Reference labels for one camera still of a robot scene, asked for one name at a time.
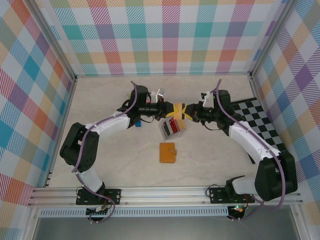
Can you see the red credit card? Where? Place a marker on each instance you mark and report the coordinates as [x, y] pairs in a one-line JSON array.
[[172, 126]]

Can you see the grey credit card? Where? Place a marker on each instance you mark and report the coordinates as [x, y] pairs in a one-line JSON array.
[[165, 128]]

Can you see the orange leather card holder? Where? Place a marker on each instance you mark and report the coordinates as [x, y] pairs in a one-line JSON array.
[[167, 153]]

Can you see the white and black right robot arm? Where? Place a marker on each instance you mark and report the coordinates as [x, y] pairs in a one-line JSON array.
[[250, 140]]

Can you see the blue toy block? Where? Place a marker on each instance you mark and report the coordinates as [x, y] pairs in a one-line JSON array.
[[138, 125]]

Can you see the black and grey chessboard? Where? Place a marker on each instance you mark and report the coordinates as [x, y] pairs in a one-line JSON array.
[[260, 117]]

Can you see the small electronics board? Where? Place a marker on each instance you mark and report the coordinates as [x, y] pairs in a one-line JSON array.
[[98, 212], [237, 208]]

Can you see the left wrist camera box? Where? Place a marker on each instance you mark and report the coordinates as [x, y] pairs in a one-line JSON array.
[[158, 95]]

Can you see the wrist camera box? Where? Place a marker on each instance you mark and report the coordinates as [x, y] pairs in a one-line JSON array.
[[207, 98], [158, 95]]

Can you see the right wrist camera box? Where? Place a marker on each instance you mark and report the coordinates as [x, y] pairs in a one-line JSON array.
[[207, 98]]

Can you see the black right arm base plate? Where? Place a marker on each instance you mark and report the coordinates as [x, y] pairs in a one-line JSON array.
[[215, 196]]

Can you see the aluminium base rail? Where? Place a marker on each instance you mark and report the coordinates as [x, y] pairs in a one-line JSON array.
[[162, 196]]

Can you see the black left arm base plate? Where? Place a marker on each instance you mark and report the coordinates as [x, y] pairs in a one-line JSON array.
[[116, 196]]

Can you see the aluminium frame post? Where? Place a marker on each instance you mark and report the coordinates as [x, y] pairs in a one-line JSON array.
[[271, 37], [53, 40]]

